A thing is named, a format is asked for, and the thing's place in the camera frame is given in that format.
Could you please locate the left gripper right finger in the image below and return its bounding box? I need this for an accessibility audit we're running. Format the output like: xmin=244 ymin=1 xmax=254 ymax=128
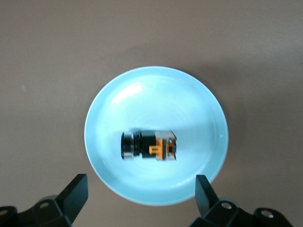
xmin=189 ymin=175 xmax=293 ymax=227

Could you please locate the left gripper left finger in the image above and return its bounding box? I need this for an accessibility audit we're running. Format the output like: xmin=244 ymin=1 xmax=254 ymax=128
xmin=0 ymin=174 xmax=89 ymax=227

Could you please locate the orange and black switch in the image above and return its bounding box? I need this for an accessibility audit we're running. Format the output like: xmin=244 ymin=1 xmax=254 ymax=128
xmin=120 ymin=129 xmax=178 ymax=162

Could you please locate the light blue plate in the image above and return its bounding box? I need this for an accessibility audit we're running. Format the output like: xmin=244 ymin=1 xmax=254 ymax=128
xmin=84 ymin=65 xmax=229 ymax=207

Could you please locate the brown table mat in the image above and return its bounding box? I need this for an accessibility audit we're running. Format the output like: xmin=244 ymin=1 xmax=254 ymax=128
xmin=0 ymin=0 xmax=303 ymax=227

